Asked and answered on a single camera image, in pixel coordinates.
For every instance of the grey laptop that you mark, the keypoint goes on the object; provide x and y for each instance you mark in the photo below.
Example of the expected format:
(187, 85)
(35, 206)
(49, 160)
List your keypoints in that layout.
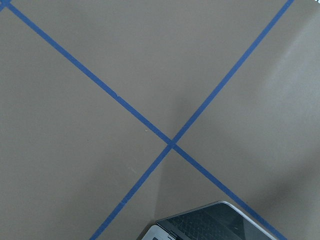
(215, 221)

